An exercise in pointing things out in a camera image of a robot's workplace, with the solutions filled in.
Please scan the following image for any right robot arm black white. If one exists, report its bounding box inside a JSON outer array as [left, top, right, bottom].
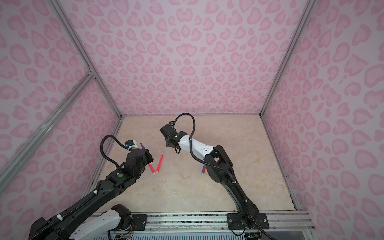
[[160, 122, 261, 229]]

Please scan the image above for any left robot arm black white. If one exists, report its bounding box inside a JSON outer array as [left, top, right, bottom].
[[29, 149, 154, 240]]

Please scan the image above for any pink marker left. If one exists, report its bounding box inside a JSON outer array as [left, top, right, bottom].
[[149, 164, 156, 174]]

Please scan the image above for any pink marker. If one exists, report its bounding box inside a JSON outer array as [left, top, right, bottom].
[[156, 155, 164, 173], [149, 164, 156, 174]]

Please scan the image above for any pink marker right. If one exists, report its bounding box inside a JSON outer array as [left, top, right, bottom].
[[156, 155, 164, 173]]

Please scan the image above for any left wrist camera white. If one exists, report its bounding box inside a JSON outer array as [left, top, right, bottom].
[[124, 140, 141, 152]]

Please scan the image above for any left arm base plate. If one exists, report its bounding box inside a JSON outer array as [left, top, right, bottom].
[[110, 214, 148, 232]]

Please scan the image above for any diagonal aluminium frame bar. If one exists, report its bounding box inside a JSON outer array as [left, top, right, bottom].
[[1, 71, 95, 193]]

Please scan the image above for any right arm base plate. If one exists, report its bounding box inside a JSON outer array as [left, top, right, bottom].
[[226, 213, 270, 230]]

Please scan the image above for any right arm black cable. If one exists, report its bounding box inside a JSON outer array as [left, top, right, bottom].
[[172, 112, 278, 240]]

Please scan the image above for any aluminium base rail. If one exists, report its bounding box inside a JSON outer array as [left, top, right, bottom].
[[96, 211, 319, 240]]

